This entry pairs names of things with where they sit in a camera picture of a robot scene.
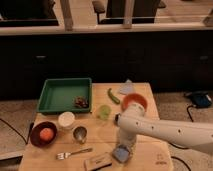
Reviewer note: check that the small metal cup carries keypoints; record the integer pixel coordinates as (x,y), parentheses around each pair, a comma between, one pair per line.
(80,134)

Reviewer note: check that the wooden block eraser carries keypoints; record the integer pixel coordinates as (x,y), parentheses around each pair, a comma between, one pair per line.
(97,162)

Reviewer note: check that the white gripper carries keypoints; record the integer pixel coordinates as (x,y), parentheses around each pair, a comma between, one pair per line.
(128,143)

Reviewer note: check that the black office chair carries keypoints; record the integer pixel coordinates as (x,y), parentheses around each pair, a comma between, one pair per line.
(127,11)

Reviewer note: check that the clear plastic bag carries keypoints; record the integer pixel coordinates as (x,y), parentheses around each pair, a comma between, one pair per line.
(127,88)

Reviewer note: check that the orange bowl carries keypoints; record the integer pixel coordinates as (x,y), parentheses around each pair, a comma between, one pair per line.
(133,97)

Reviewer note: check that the white round container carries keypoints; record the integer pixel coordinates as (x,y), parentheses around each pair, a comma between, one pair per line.
(66,120)

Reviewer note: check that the green plastic tray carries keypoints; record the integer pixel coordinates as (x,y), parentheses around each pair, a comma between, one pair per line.
(58,95)

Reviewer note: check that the green chili pepper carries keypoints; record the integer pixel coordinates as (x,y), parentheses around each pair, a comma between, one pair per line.
(112,96)

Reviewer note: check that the dark grapes bunch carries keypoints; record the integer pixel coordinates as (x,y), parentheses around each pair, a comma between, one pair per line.
(80,102)

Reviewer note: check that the silver fork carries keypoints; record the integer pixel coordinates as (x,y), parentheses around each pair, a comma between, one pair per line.
(65,155)

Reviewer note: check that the orange fruit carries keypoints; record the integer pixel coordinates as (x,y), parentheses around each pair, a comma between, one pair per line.
(46,134)

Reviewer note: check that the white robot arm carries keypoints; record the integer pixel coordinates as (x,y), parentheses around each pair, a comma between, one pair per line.
(193,135)

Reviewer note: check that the blue sponge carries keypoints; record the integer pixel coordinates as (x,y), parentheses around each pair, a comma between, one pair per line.
(121,154)

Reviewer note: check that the dark red plate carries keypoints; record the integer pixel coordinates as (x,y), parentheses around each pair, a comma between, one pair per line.
(35,138)

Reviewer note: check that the light green cup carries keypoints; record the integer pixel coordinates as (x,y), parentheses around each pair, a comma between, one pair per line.
(104,112)

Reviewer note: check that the blue device on floor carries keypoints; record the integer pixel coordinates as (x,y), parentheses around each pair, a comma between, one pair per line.
(199,99)

